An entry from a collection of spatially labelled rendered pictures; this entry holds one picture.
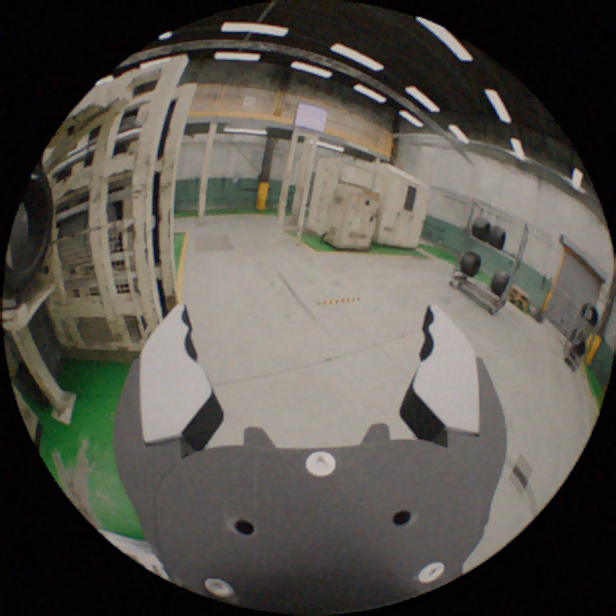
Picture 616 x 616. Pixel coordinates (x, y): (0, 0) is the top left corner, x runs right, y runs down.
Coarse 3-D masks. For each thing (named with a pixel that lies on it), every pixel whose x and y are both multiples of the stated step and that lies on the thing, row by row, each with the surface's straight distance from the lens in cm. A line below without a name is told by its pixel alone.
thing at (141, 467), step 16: (128, 384) 9; (128, 400) 8; (128, 416) 8; (128, 432) 7; (128, 448) 7; (144, 448) 7; (160, 448) 6; (176, 448) 6; (192, 448) 7; (128, 464) 7; (144, 464) 7; (160, 464) 6; (128, 480) 7; (144, 480) 6; (160, 480) 6; (128, 496) 7; (144, 496) 6; (144, 512) 6; (144, 528) 6
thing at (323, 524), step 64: (256, 448) 5; (320, 448) 5; (384, 448) 5; (192, 512) 5; (256, 512) 5; (320, 512) 5; (384, 512) 5; (448, 512) 6; (192, 576) 6; (256, 576) 5; (320, 576) 5; (384, 576) 5; (448, 576) 6
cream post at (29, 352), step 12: (24, 336) 158; (24, 348) 157; (36, 348) 165; (24, 360) 171; (36, 360) 164; (36, 372) 164; (48, 372) 172; (48, 384) 172; (48, 396) 180; (60, 396) 181; (60, 408) 181
